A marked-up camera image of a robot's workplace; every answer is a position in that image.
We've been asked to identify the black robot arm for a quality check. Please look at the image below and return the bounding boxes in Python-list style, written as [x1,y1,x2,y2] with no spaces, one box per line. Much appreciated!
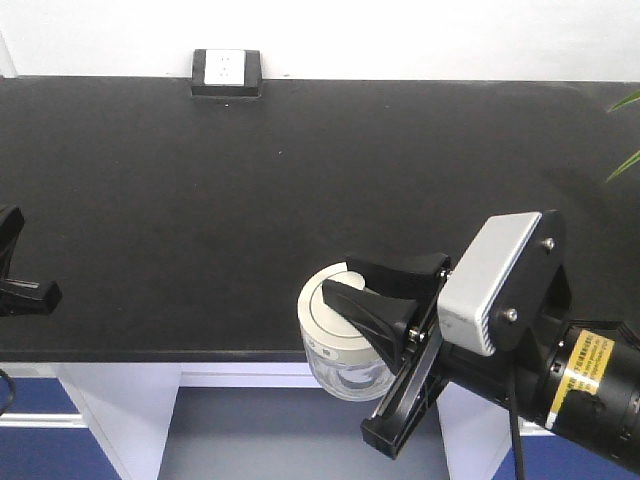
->
[322,253,639,472]

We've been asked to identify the glass jar with white lid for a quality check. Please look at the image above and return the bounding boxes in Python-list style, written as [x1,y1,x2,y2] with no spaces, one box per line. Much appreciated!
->
[297,262,395,402]

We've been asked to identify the green plant leaves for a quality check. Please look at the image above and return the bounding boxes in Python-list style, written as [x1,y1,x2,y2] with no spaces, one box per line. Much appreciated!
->
[605,88,639,183]

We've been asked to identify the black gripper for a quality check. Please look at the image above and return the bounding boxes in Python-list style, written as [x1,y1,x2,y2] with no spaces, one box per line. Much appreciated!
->
[321,253,511,459]

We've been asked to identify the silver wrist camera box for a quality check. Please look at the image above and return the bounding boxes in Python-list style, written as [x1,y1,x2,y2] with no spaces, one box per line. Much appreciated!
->
[437,212,542,357]

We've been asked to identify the black white power socket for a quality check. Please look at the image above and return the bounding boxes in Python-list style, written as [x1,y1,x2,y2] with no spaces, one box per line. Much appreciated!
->
[191,49,263,98]

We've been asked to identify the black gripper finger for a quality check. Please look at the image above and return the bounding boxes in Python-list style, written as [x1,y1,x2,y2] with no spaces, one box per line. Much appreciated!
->
[0,205,24,278]
[1,279,62,317]

